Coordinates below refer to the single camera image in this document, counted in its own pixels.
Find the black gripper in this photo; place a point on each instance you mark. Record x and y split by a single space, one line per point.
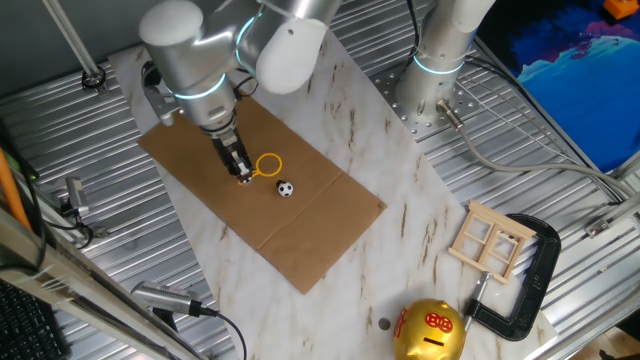
229 146

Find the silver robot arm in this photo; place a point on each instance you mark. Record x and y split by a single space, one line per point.
200 60

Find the small soccer ball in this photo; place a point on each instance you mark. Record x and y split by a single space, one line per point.
285 189

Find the brown cardboard sheet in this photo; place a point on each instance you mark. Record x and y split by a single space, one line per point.
300 225

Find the slim aluminium pole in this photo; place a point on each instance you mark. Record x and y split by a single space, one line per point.
75 45

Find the round grey coin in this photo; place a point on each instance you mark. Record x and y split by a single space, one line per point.
384 323

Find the orange pole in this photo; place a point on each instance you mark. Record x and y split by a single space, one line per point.
10 190

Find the gold piggy bank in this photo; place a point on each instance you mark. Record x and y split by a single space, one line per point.
425 335

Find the black keyboard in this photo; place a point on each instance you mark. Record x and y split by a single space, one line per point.
25 330

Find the black C-clamp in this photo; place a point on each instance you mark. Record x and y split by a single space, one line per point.
545 260

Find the blue printed poster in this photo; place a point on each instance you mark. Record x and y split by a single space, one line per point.
575 90

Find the orange block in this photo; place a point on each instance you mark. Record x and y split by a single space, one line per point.
622 7

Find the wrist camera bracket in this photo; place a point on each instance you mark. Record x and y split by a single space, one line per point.
160 105

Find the silver ribbed camera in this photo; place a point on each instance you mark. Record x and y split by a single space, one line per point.
165 297

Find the aluminium frame beam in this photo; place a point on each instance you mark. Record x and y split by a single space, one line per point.
75 280

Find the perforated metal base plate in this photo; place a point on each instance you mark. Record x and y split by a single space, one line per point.
465 107

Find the wooden window frame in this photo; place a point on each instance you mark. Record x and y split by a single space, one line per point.
500 217

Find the aluminium profile rail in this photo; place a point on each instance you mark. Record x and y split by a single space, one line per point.
615 215

